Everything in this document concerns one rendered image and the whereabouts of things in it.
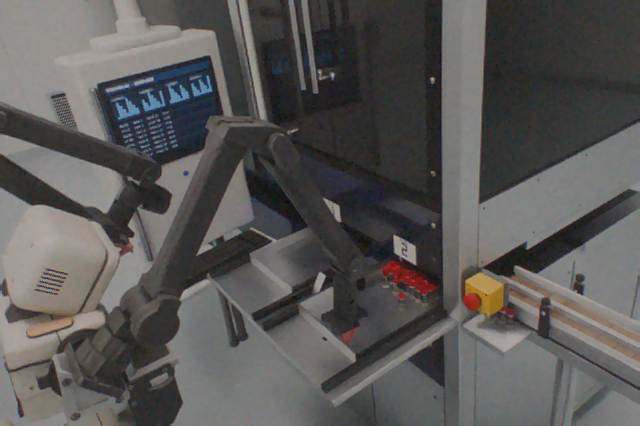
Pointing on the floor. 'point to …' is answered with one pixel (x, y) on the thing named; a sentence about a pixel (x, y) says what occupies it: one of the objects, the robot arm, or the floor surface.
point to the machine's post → (460, 191)
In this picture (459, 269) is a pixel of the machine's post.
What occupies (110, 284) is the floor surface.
